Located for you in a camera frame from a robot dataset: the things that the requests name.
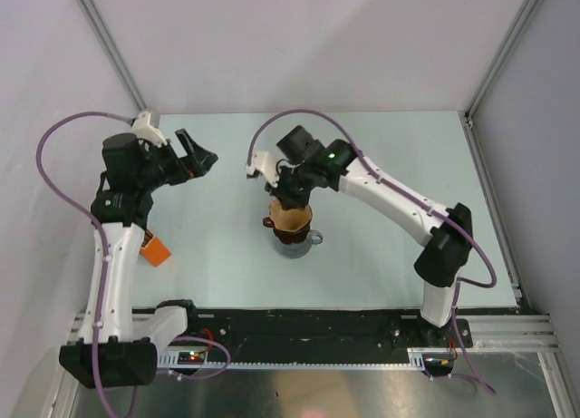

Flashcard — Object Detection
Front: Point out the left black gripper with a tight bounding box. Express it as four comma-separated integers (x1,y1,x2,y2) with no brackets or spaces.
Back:
137,129,217,191

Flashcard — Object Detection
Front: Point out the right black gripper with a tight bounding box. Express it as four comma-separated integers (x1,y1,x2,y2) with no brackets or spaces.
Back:
266,162,316,210

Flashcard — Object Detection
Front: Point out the brown paper coffee filter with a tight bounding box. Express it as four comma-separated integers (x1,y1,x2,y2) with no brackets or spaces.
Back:
268,198,313,233

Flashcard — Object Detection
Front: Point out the amber glass coffee dripper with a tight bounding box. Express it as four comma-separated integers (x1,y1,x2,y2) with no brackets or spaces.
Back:
262,198,313,246

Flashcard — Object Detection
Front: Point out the clear glass pitcher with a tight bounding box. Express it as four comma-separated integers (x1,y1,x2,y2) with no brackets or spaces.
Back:
274,230,324,259

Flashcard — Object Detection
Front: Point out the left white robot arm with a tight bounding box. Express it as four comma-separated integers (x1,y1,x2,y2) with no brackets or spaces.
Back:
59,129,218,389

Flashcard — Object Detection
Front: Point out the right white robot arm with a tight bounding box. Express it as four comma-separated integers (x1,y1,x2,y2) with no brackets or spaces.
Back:
246,125,474,346

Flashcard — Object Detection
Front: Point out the orange coffee filter box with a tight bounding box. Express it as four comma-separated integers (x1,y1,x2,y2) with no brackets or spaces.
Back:
140,228,171,267

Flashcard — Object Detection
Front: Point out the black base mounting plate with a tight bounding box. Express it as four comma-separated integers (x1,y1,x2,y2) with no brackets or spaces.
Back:
170,309,473,364

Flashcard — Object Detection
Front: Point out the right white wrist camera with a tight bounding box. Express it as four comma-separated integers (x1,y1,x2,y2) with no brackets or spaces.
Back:
246,151,279,188

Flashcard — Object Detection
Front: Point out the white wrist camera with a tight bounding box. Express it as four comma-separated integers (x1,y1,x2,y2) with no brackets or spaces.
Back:
131,110,168,148
246,151,279,188

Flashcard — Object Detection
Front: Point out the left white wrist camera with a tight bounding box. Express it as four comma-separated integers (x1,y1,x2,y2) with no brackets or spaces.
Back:
131,110,168,148

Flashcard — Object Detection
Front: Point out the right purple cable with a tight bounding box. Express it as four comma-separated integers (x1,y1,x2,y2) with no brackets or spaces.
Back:
246,109,498,395

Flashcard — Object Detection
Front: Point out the white slotted cable duct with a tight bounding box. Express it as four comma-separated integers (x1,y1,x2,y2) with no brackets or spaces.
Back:
158,349,425,372

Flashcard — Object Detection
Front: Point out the aluminium frame rail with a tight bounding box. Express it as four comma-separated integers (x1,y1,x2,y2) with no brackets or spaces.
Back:
67,314,559,352

